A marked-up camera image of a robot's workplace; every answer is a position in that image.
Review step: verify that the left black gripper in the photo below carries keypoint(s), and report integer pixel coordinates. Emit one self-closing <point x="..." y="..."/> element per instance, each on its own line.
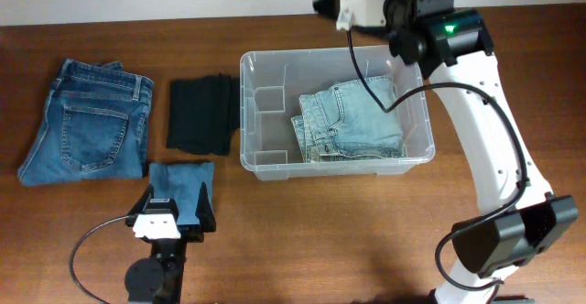
<point x="193" y="233"/>

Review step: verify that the small teal blue cloth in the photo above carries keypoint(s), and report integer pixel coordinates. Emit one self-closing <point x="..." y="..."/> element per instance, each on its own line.
<point x="182" y="183"/>

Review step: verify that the black cloth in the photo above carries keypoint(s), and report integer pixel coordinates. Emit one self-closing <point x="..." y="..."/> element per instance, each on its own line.
<point x="203" y="114"/>

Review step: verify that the light blue denim shorts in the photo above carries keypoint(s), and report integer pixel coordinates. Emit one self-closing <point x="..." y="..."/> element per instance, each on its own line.
<point x="344" y="122"/>

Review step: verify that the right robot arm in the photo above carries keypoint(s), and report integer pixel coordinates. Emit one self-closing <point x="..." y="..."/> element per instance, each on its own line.
<point x="520" y="216"/>

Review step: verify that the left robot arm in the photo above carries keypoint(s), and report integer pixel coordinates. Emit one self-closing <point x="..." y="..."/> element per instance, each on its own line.
<point x="158" y="278"/>

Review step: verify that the dark blue folded jeans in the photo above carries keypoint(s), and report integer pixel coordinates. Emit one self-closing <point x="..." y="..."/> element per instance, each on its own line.
<point x="94" y="126"/>

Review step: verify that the clear plastic storage bin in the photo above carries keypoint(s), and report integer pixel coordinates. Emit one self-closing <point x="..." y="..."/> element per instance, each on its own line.
<point x="271" y="82"/>

